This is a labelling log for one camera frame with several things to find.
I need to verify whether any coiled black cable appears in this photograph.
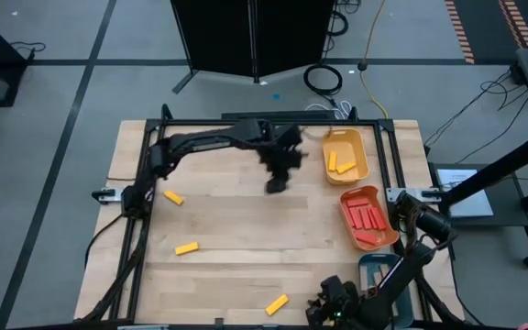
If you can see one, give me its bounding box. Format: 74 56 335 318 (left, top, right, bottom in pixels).
302 63 344 96
326 8 350 37

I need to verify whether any yellow extension cable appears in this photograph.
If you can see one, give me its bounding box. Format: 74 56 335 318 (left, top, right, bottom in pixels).
358 0 390 119

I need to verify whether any orange plastic bin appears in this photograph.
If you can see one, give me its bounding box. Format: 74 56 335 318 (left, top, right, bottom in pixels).
339 184 401 252

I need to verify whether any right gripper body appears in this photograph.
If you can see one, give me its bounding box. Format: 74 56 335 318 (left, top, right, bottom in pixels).
305 274 361 330

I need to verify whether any black camera stand beam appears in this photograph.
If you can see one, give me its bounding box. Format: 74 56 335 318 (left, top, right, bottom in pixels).
422 130 528 210

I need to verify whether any teal plastic bin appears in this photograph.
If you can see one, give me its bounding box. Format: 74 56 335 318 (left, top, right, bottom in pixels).
357 253 415 329

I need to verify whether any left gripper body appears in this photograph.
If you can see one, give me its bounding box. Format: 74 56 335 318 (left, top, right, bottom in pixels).
258 123 309 194

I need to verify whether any black power strip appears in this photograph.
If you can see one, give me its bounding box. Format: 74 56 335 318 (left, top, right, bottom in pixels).
221 110 336 121

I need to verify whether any black folding partition screen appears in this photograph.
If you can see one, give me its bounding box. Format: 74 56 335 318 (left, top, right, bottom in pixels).
170 0 339 95

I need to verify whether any white cable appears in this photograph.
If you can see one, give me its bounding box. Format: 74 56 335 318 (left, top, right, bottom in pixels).
304 100 353 121

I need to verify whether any grey side cart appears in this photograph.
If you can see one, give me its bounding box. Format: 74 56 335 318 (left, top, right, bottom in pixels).
428 162 528 270

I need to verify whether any yellow plastic bin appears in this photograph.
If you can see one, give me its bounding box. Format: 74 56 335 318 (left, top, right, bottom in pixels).
321 127 370 186

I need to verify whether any black floor cable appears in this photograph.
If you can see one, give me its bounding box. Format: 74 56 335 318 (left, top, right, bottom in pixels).
423 68 528 148

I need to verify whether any black aluminium table frame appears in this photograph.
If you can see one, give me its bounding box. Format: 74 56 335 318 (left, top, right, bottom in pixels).
74 103 469 330

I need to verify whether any white paper sheet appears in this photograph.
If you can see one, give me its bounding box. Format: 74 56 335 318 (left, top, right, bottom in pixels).
435 168 494 219

